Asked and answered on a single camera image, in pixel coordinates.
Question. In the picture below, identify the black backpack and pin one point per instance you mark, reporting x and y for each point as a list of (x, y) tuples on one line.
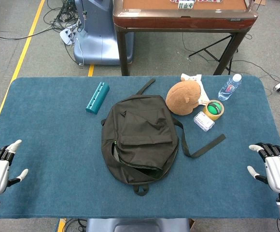
[(142, 125)]

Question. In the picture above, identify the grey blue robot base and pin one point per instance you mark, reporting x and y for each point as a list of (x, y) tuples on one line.
[(137, 226)]

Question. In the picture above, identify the white snack bag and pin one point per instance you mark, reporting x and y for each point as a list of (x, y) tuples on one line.
[(190, 77)]

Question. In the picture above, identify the blue felt table cover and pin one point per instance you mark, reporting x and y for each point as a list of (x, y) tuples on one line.
[(46, 145)]

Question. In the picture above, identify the tan tape roll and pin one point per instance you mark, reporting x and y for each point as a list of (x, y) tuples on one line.
[(210, 116)]

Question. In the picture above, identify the green ball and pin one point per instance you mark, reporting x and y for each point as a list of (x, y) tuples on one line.
[(214, 108)]

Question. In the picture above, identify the clear plastic box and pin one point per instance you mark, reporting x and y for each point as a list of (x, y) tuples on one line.
[(204, 121)]

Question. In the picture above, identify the clear water bottle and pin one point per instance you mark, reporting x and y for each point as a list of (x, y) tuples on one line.
[(228, 89)]

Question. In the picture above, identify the brown plush toy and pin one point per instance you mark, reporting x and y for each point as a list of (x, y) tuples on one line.
[(181, 96)]

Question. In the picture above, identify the teal cylinder block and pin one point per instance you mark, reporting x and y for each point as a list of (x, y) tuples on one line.
[(97, 97)]

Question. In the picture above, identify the white power strip with plugs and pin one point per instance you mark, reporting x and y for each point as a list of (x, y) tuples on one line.
[(64, 35)]

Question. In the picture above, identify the blue grey machine base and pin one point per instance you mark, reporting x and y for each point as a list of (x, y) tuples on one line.
[(94, 46)]

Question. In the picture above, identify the cardboard box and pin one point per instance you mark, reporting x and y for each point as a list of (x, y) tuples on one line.
[(260, 2)]

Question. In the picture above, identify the brown mahjong table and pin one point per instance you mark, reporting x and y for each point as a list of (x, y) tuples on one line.
[(178, 23)]

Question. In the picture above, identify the green print mahjong tiles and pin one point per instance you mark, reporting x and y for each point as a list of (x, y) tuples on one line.
[(186, 4)]

